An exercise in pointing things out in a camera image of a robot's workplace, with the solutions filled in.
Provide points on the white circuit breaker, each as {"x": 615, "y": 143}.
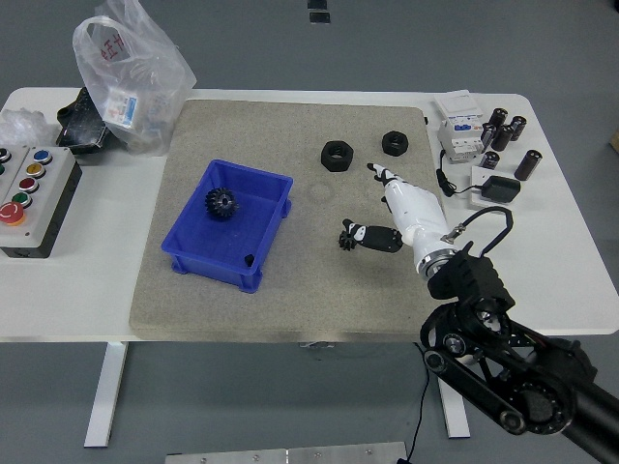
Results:
{"x": 457, "y": 128}

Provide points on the white table leg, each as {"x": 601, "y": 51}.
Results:
{"x": 457, "y": 415}
{"x": 106, "y": 391}

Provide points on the white blue small carton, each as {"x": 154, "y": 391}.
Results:
{"x": 121, "y": 107}

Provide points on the small black hex nut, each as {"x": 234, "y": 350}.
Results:
{"x": 395, "y": 143}

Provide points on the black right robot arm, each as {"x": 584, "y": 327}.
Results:
{"x": 503, "y": 348}

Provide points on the large black gear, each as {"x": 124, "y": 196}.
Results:
{"x": 220, "y": 203}

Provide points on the black cylindrical capacitor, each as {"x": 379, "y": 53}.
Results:
{"x": 490, "y": 160}
{"x": 504, "y": 137}
{"x": 499, "y": 117}
{"x": 528, "y": 164}
{"x": 518, "y": 128}
{"x": 488, "y": 137}

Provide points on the clear plastic bag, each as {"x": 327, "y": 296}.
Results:
{"x": 145, "y": 58}

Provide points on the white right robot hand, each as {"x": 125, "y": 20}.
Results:
{"x": 416, "y": 212}

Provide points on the small black gear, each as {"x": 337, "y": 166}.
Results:
{"x": 344, "y": 241}

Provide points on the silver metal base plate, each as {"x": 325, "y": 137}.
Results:
{"x": 290, "y": 456}

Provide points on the black power adapter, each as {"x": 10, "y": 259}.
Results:
{"x": 502, "y": 188}

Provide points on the blue plastic bin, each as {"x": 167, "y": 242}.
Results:
{"x": 203, "y": 251}

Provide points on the black floor plate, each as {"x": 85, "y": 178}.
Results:
{"x": 316, "y": 4}
{"x": 320, "y": 18}

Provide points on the grey push-button control box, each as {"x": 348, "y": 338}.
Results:
{"x": 46, "y": 203}

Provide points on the white square plate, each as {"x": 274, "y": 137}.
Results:
{"x": 479, "y": 174}

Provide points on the grey-brown table mat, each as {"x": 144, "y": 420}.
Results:
{"x": 300, "y": 295}

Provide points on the large black hex nut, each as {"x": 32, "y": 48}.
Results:
{"x": 337, "y": 155}

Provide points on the crumpled clear plastic wrap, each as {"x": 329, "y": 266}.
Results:
{"x": 21, "y": 126}

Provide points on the black device block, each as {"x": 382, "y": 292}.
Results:
{"x": 79, "y": 130}

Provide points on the brown cardboard piece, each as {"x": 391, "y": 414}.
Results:
{"x": 614, "y": 140}

